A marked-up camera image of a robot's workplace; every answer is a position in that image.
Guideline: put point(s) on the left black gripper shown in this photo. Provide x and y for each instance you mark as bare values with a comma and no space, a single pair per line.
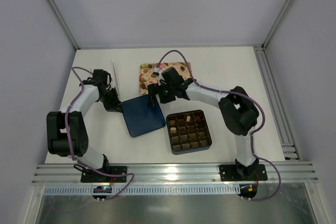
113,102

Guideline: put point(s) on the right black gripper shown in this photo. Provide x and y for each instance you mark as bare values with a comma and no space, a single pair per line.
153,89

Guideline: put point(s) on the dark blue box lid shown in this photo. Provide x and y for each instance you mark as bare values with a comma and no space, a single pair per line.
140,118

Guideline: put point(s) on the metal tongs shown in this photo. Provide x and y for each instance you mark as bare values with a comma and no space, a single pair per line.
114,79

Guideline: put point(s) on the dark chocolate box with dividers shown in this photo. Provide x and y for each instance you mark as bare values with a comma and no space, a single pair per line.
193,136

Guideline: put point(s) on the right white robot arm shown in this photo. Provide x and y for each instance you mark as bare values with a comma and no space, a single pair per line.
238,110

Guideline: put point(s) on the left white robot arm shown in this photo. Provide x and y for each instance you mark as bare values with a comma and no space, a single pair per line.
66,131

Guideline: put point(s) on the floral rectangular tray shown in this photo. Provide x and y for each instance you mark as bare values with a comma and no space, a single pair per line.
147,75

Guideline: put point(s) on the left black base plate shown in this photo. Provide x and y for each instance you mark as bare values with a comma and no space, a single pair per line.
115,174

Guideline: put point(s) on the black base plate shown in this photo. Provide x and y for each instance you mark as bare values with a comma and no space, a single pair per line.
115,174
237,173

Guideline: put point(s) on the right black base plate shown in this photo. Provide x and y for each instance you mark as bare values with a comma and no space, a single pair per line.
237,173

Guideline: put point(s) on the white slotted cable duct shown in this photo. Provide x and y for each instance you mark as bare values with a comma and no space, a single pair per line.
142,190

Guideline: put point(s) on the left aluminium frame post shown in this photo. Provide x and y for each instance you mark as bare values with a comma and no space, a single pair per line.
61,21

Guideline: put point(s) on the aluminium frame post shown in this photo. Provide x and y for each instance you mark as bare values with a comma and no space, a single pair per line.
285,9
61,21

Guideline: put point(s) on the aluminium mounting rail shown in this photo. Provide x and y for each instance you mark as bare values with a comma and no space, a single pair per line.
171,173

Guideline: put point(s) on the right aluminium frame post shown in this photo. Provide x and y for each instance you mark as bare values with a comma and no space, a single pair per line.
285,9

